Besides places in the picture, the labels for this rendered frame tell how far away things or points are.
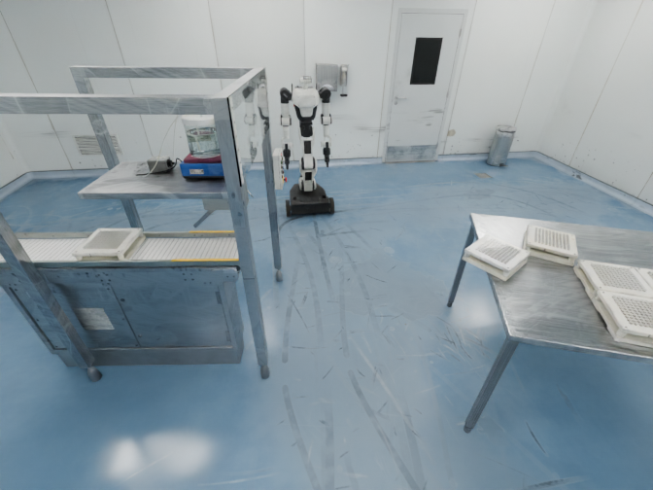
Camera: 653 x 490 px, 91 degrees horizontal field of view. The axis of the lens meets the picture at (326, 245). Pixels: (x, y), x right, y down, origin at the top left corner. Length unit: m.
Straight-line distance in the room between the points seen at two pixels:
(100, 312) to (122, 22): 3.94
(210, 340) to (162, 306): 0.37
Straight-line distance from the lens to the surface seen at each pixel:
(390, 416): 2.20
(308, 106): 3.67
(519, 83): 6.44
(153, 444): 2.29
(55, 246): 2.33
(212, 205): 1.80
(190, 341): 2.31
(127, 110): 1.45
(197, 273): 1.81
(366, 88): 5.35
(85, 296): 2.27
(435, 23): 5.60
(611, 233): 2.71
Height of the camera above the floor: 1.92
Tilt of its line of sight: 34 degrees down
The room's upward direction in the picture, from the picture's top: 1 degrees clockwise
